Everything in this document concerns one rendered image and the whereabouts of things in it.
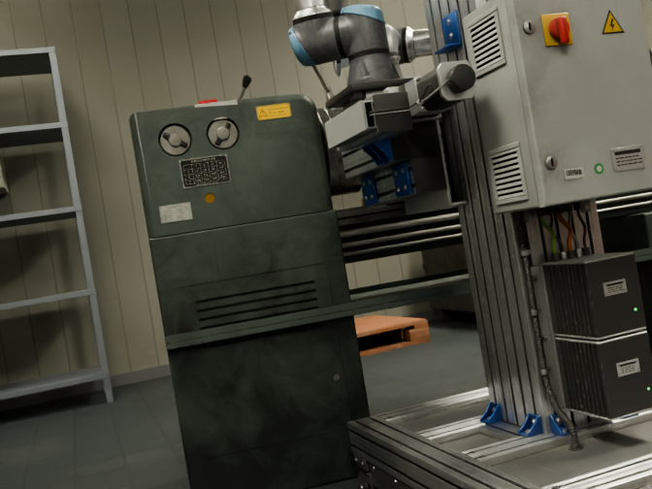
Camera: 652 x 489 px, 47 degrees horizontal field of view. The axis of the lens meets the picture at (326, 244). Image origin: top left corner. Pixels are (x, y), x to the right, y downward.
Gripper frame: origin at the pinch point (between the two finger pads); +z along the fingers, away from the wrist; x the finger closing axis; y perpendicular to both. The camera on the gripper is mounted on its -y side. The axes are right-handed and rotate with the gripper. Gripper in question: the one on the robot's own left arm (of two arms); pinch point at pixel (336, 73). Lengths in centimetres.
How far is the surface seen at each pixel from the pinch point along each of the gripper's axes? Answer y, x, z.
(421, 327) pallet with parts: 86, 173, 193
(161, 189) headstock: -65, -24, 26
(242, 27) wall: 13, 341, 1
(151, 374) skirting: -95, 243, 225
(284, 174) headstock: -25.7, -24.2, 26.5
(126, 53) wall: -75, 325, 9
